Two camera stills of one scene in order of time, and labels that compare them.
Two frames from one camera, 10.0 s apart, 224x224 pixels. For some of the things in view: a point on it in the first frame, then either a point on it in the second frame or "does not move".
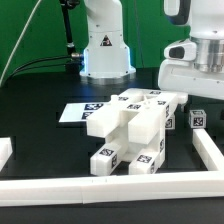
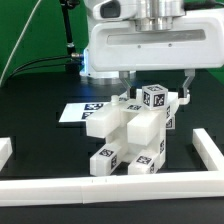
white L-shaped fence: [207, 183] does not move
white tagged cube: [170, 122] does not move
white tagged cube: [197, 119] -> [154, 96]
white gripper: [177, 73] -> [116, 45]
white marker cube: [102, 163] does not move
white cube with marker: [147, 161] does not move
